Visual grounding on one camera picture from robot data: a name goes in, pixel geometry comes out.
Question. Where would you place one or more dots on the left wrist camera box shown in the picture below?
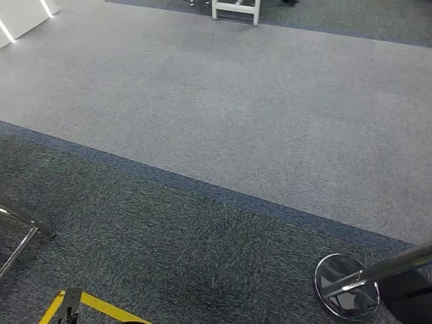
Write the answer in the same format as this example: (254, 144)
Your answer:
(70, 302)

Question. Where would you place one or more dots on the white block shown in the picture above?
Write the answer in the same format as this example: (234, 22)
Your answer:
(23, 15)

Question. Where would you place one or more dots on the black chrome barrier stanchion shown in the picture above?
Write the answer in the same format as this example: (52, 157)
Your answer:
(347, 286)

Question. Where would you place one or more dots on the white bench frame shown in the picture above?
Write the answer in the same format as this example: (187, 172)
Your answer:
(236, 8)

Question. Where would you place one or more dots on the yellow floor tape square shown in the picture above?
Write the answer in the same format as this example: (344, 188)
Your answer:
(108, 309)

